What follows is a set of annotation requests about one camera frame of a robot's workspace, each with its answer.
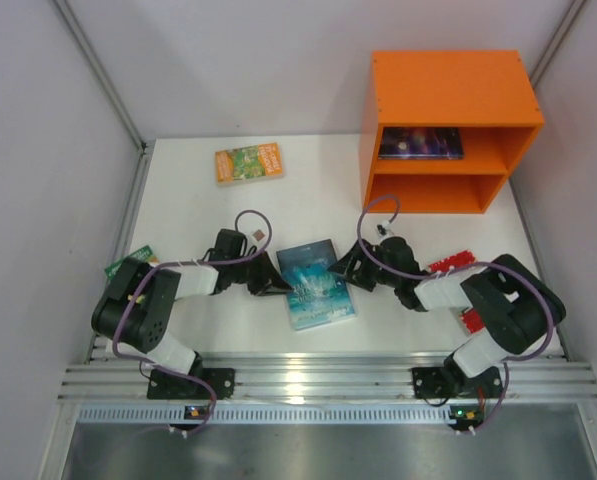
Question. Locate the blue ocean cover book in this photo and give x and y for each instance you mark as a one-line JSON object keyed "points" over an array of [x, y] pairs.
{"points": [[318, 297]]}

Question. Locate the aluminium left frame post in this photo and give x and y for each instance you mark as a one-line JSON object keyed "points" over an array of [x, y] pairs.
{"points": [[76, 31]]}

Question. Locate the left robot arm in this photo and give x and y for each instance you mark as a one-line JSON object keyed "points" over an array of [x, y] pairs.
{"points": [[137, 306]]}

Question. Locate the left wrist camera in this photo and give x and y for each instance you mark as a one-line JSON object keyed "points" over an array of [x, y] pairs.
{"points": [[257, 237]]}

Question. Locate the aluminium front rail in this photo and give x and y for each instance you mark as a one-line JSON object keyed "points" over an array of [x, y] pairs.
{"points": [[329, 378]]}

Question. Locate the aluminium right frame post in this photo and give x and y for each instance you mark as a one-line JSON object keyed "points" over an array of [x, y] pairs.
{"points": [[564, 27]]}

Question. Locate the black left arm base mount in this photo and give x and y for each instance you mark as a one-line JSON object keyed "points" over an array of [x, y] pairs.
{"points": [[163, 386]]}

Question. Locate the aluminium frame post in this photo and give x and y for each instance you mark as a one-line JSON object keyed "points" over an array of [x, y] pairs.
{"points": [[564, 27], [76, 31]]}

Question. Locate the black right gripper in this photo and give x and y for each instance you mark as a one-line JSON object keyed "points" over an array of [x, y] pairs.
{"points": [[363, 266]]}

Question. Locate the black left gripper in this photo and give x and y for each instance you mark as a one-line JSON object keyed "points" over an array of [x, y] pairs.
{"points": [[260, 273]]}

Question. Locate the orange wooden shelf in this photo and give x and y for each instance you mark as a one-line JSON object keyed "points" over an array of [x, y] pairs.
{"points": [[485, 94]]}

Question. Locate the perforated metal cable tray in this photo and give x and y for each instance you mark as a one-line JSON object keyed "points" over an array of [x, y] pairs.
{"points": [[260, 414]]}

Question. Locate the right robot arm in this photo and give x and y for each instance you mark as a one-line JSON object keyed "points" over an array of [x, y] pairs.
{"points": [[516, 308]]}

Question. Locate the purple Robinson Crusoe book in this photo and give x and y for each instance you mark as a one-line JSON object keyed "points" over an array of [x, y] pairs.
{"points": [[426, 143]]}

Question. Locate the orange green treehouse book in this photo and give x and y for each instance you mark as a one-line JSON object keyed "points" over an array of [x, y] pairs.
{"points": [[248, 164]]}

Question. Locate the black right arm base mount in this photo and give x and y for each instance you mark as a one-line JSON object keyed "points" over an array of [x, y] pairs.
{"points": [[437, 385]]}

